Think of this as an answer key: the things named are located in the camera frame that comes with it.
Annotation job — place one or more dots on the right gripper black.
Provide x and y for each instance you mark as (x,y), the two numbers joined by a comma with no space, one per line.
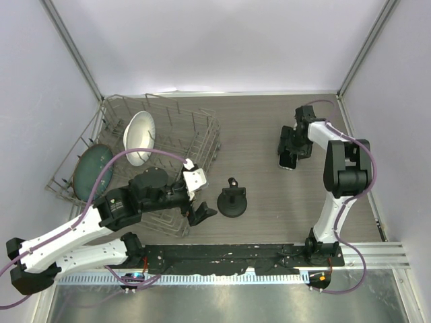
(287,132)

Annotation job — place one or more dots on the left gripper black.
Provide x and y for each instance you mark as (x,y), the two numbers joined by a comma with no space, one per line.
(195,217)

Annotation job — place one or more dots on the black smartphone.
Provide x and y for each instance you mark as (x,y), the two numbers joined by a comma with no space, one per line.
(288,160)

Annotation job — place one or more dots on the black phone stand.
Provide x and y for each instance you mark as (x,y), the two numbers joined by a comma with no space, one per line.
(232,202)

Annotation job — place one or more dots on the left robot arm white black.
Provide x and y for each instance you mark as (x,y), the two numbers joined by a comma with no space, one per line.
(39,262)

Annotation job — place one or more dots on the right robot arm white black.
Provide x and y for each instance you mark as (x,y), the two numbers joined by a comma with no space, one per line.
(347,174)

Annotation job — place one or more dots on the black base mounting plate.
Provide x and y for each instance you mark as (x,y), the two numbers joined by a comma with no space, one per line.
(231,259)

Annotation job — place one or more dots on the white plate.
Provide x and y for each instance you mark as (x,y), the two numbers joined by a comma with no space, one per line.
(139,133)

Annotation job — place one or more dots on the teal plate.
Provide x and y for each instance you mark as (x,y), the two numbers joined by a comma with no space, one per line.
(89,166)

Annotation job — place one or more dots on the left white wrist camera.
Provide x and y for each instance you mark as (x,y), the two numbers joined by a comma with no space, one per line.
(194,177)

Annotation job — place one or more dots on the white slotted cable duct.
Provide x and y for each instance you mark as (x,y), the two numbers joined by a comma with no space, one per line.
(249,278)

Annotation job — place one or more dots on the grey wire dish rack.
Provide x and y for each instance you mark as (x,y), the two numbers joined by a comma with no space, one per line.
(181,133)

